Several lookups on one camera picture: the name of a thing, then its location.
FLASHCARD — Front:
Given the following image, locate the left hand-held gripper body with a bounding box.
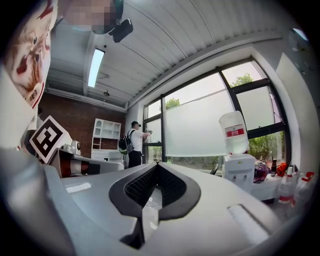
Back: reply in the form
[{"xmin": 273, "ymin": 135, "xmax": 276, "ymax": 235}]
[{"xmin": 29, "ymin": 114, "xmax": 101, "ymax": 179}]

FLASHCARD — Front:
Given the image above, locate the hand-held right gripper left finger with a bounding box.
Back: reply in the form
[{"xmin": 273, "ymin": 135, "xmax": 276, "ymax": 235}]
[{"xmin": 61, "ymin": 161, "xmax": 161, "ymax": 256}]

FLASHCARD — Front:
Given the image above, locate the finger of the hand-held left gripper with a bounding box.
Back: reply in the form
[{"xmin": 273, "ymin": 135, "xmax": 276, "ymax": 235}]
[{"xmin": 82, "ymin": 155, "xmax": 126, "ymax": 175}]

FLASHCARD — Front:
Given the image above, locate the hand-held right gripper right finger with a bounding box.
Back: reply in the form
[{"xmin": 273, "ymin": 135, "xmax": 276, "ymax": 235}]
[{"xmin": 144, "ymin": 161, "xmax": 281, "ymax": 256}]

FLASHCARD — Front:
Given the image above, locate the white shelf cabinet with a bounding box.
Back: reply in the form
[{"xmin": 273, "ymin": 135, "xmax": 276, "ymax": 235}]
[{"xmin": 90, "ymin": 118, "xmax": 122, "ymax": 161}]

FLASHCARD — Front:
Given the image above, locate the white water dispenser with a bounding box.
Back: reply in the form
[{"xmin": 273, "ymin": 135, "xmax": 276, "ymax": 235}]
[{"xmin": 223, "ymin": 153, "xmax": 256, "ymax": 195}]

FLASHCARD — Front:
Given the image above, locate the colourful helmet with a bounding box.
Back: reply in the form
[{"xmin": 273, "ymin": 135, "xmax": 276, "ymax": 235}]
[{"xmin": 253, "ymin": 160, "xmax": 271, "ymax": 184}]

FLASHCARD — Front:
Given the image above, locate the large clear water bottle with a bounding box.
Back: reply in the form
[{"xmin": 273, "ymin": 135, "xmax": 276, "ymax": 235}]
[{"xmin": 218, "ymin": 111, "xmax": 250, "ymax": 155}]

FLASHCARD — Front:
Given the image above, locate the person's white printed shirt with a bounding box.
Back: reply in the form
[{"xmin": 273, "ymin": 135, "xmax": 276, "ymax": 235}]
[{"xmin": 0, "ymin": 0, "xmax": 60, "ymax": 161}]

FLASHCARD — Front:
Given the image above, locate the orange helmet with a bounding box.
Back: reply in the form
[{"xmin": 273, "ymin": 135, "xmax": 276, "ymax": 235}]
[{"xmin": 276, "ymin": 162, "xmax": 289, "ymax": 177}]

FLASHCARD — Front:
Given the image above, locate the black framed window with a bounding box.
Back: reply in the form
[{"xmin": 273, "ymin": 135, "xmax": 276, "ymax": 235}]
[{"xmin": 143, "ymin": 56, "xmax": 292, "ymax": 173}]

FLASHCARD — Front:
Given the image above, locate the long ceiling light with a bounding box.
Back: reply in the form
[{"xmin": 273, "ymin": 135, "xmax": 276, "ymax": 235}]
[
  {"xmin": 87, "ymin": 48, "xmax": 106, "ymax": 89},
  {"xmin": 291, "ymin": 27, "xmax": 309, "ymax": 42}
]

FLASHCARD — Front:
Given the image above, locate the person's head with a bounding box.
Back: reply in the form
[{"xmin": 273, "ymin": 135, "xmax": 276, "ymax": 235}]
[{"xmin": 58, "ymin": 0, "xmax": 119, "ymax": 35}]

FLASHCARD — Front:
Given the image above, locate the empty red-handled water bottle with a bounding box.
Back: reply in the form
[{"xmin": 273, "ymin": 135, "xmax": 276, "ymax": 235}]
[
  {"xmin": 278, "ymin": 166, "xmax": 295, "ymax": 204},
  {"xmin": 290, "ymin": 171, "xmax": 316, "ymax": 209}
]

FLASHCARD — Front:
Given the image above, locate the black head-worn camera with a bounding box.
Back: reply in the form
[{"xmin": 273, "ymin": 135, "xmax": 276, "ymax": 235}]
[{"xmin": 108, "ymin": 18, "xmax": 134, "ymax": 44}]

